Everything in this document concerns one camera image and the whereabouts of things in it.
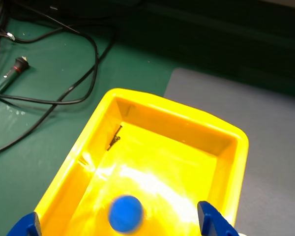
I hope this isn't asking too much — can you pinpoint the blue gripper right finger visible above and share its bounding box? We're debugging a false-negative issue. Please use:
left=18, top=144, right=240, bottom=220
left=197, top=200, right=240, bottom=236

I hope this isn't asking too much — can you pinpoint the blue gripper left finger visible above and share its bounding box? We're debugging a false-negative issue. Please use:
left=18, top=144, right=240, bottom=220
left=6, top=210, right=43, bottom=236

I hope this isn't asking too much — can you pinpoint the blue ball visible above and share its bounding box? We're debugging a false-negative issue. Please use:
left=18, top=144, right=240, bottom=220
left=108, top=194, right=144, bottom=234

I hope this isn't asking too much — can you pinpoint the yellow plastic bin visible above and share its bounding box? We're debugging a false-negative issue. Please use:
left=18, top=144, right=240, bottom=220
left=33, top=88, right=250, bottom=236

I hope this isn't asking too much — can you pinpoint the grey printed mat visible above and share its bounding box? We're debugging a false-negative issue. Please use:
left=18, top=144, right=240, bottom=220
left=163, top=67, right=295, bottom=236

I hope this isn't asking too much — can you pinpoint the black screw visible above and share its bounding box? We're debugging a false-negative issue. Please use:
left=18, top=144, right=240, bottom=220
left=106, top=124, right=124, bottom=151

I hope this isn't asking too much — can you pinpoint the black long cable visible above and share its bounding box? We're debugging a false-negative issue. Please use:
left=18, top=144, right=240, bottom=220
left=0, top=36, right=117, bottom=157

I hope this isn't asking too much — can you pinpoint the black looped cable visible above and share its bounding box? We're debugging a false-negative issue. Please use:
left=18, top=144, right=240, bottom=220
left=0, top=14, right=99, bottom=105

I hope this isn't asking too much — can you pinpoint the black cable with metal plug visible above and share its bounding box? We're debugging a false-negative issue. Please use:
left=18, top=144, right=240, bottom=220
left=0, top=23, right=64, bottom=44

